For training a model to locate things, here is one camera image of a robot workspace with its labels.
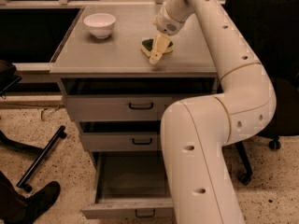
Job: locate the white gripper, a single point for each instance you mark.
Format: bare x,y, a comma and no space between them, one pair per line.
165,24

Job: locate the green and yellow sponge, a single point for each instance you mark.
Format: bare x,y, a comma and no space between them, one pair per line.
146,47

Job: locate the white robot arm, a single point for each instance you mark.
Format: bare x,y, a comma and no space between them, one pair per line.
195,130

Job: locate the grey drawer cabinet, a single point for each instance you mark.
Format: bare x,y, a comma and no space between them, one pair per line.
120,55

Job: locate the grey top drawer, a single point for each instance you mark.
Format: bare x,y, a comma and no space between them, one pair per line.
129,98

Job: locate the grey drawer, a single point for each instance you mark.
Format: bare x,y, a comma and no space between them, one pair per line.
129,98
120,135
130,184

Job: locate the grey middle drawer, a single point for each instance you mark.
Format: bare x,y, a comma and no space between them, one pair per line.
120,135

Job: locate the grey bottom drawer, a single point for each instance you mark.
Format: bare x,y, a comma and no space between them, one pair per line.
130,184

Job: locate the white ceramic bowl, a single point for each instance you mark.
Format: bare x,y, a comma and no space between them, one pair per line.
100,25

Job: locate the black office chair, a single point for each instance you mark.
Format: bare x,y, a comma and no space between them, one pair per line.
271,27

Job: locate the black chair seat edge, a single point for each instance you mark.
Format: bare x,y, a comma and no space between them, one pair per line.
8,76

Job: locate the black chair base leg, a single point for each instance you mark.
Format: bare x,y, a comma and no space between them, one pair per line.
40,153

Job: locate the dark shoe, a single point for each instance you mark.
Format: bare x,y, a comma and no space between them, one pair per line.
16,209

